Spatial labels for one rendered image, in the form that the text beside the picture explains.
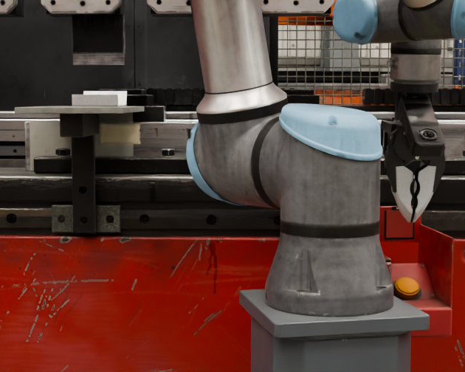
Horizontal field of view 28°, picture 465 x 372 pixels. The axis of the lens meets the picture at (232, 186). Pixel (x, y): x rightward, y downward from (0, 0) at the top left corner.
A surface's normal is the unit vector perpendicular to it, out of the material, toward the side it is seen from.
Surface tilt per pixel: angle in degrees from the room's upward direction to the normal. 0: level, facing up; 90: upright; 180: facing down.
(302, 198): 90
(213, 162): 102
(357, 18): 93
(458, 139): 90
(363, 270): 72
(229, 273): 90
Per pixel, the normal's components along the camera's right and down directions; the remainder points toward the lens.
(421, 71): 0.00, 0.18
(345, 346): 0.21, 0.09
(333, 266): -0.04, -0.21
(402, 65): -0.67, 0.12
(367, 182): 0.61, 0.07
